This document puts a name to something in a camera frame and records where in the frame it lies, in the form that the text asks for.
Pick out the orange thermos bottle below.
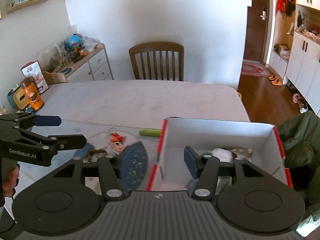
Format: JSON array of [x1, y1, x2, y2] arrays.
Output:
[[21, 77, 44, 111]]

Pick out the dark wooden door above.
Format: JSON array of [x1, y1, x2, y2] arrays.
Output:
[[244, 0, 269, 62]]

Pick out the white wall cabinet unit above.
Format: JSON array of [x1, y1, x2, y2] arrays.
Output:
[[267, 0, 319, 114]]

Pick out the person's left hand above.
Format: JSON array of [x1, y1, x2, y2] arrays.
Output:
[[2, 164, 20, 197]]

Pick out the green cylinder tube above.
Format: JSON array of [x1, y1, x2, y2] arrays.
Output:
[[139, 129, 162, 137]]

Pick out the pink shoes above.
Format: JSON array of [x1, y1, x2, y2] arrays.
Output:
[[292, 93, 309, 113]]

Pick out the wooden dining chair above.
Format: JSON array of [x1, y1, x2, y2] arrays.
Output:
[[129, 41, 184, 81]]

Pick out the white sideboard cabinet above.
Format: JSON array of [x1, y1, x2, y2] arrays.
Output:
[[42, 43, 114, 85]]

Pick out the blue round placemat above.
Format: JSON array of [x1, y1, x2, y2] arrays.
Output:
[[118, 142, 148, 193]]

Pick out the red white snack bag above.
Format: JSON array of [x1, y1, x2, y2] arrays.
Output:
[[21, 61, 49, 94]]

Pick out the brown scrunchie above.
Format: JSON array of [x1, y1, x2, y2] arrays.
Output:
[[85, 149, 108, 163]]

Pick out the red cardboard box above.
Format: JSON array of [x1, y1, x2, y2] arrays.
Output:
[[146, 118, 293, 191]]

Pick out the bunny plush keychain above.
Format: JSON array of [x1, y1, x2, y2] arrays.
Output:
[[109, 127, 126, 153]]

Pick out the orange slippers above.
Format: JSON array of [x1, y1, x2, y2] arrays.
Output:
[[268, 75, 283, 87]]

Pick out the green jacket on chair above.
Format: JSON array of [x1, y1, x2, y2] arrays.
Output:
[[277, 112, 319, 214]]

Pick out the blue globe toy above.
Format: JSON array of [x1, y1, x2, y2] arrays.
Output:
[[65, 34, 82, 50]]

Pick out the red patterned rug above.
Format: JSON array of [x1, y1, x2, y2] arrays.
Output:
[[241, 62, 271, 77]]

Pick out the white bubble wrap bag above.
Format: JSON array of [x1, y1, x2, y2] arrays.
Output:
[[212, 148, 234, 163]]

